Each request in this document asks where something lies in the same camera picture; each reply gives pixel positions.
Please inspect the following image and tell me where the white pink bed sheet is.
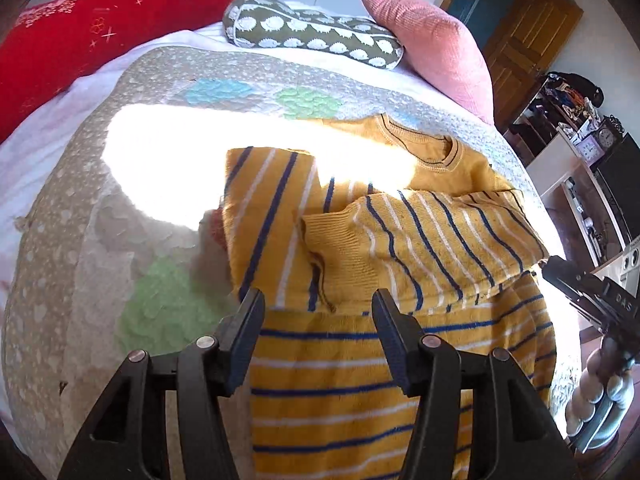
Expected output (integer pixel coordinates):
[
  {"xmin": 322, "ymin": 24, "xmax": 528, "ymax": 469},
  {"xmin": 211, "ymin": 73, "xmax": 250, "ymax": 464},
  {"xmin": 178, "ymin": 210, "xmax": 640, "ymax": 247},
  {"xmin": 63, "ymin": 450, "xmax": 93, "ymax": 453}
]
[{"xmin": 1, "ymin": 23, "xmax": 458, "ymax": 289}]

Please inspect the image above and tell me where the red patterned long pillow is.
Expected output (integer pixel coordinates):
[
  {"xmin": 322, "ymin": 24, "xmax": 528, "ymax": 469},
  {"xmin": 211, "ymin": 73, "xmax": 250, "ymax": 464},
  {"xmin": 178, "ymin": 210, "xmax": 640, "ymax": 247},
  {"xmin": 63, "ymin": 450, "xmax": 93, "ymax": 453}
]
[{"xmin": 0, "ymin": 0, "xmax": 232, "ymax": 139}]

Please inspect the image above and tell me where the small clock on shelf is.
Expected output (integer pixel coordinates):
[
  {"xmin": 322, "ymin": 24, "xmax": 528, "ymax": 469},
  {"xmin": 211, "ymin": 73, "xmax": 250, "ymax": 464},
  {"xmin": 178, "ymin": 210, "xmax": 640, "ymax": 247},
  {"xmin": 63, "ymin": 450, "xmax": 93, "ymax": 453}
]
[{"xmin": 596, "ymin": 115, "xmax": 625, "ymax": 153}]

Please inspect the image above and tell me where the white braided cushion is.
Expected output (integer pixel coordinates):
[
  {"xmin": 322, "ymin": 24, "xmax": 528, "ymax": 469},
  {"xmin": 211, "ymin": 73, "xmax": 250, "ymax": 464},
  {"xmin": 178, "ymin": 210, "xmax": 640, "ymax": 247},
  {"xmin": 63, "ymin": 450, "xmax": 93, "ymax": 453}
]
[{"xmin": 565, "ymin": 337, "xmax": 634, "ymax": 453}]

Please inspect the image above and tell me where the green hedgehog print pillow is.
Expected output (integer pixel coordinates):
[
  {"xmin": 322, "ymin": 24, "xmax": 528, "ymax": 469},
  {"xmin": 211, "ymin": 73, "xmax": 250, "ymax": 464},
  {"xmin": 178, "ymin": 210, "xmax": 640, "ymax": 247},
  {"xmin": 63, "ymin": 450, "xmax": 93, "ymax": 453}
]
[{"xmin": 222, "ymin": 0, "xmax": 405, "ymax": 70}]

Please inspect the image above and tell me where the pink checked pillow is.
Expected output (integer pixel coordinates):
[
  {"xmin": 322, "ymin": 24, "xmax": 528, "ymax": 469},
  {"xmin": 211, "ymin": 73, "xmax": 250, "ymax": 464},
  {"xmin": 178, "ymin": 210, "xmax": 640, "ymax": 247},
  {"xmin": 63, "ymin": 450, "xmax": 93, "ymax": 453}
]
[{"xmin": 361, "ymin": 0, "xmax": 495, "ymax": 126}]

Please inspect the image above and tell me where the yellow striped knit sweater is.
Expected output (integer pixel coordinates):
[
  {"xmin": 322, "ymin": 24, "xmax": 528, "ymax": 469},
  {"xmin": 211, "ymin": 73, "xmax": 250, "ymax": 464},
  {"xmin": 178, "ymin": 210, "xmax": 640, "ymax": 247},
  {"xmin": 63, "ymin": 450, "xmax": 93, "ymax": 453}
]
[{"xmin": 222, "ymin": 113, "xmax": 556, "ymax": 479}]

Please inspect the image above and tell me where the brown wooden door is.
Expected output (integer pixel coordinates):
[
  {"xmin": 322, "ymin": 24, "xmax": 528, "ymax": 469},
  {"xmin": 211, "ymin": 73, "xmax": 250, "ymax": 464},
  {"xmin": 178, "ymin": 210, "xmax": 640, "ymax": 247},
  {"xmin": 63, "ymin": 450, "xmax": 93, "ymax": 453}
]
[{"xmin": 483, "ymin": 0, "xmax": 582, "ymax": 131}]

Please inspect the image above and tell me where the quilted patchwork bedspread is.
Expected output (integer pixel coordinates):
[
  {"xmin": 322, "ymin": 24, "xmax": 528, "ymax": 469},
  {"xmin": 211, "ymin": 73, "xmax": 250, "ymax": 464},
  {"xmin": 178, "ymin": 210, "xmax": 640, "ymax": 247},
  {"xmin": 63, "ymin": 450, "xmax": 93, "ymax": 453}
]
[{"xmin": 2, "ymin": 47, "xmax": 580, "ymax": 479}]

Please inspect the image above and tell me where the white shelf unit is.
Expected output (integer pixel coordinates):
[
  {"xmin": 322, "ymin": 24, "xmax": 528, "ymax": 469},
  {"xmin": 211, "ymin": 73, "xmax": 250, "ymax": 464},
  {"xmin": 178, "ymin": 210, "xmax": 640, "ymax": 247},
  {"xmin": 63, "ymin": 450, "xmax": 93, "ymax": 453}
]
[{"xmin": 504, "ymin": 72, "xmax": 631, "ymax": 271}]

